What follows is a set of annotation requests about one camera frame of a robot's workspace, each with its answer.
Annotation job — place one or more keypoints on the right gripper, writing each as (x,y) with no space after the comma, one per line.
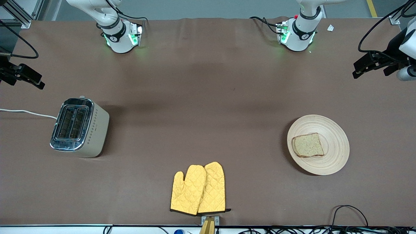
(6,72)

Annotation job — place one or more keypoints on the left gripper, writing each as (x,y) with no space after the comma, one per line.
(392,45)

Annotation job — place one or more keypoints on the round wooden plate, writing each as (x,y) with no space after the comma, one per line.
(334,143)

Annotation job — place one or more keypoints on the brown bread slice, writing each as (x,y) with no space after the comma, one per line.
(308,145)

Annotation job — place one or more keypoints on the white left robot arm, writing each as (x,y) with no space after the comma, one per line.
(300,35)

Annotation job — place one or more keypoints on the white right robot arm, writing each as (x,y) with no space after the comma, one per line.
(118,40)

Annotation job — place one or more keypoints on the cream and chrome toaster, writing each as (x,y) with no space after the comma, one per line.
(79,128)

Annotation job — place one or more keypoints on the small white paper scrap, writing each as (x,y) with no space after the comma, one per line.
(330,28)

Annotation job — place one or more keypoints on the brown table cover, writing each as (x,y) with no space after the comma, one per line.
(208,97)

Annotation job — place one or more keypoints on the yellow quilted oven mitt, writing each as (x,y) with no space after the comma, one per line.
(187,191)
(214,188)

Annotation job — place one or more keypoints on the small blue cap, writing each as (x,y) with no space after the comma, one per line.
(178,232)

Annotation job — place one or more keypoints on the aluminium frame post with bracket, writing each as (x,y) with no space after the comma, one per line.
(26,24)
(395,20)

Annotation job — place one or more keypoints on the white table edge rail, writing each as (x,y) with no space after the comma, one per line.
(48,230)

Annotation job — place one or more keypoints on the yellow wooden stick with bracket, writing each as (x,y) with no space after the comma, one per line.
(208,227)

